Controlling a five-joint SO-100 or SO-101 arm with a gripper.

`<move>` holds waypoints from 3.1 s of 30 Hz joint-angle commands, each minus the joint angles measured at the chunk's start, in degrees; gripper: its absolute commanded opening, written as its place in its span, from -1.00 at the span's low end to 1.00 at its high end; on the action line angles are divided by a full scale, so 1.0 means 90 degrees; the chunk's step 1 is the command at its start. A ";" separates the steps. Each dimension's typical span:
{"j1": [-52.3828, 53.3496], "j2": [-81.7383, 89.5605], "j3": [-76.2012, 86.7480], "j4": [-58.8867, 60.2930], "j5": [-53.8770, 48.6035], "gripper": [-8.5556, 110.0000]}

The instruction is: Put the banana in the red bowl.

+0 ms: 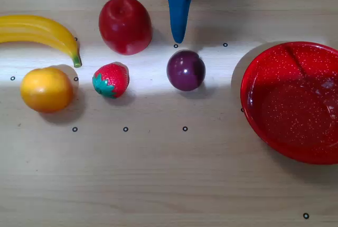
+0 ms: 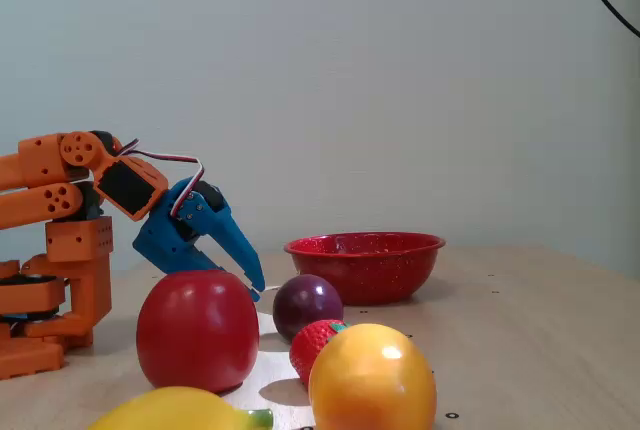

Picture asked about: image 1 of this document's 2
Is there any toy orange fruit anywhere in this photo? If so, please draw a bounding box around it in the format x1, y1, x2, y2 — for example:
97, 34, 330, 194
20, 67, 74, 114

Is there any red speckled enamel bowl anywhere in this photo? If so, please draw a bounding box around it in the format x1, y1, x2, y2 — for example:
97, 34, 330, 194
240, 41, 338, 165

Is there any yellow toy banana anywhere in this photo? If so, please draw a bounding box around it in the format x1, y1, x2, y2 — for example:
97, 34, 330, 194
0, 15, 82, 68

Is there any red toy apple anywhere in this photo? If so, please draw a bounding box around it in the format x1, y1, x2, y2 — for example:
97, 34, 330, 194
98, 0, 153, 56

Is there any red toy strawberry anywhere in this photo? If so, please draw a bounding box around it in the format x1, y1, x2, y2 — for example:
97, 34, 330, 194
91, 62, 130, 99

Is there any purple toy plum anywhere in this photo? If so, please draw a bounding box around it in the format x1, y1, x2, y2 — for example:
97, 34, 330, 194
166, 49, 206, 92

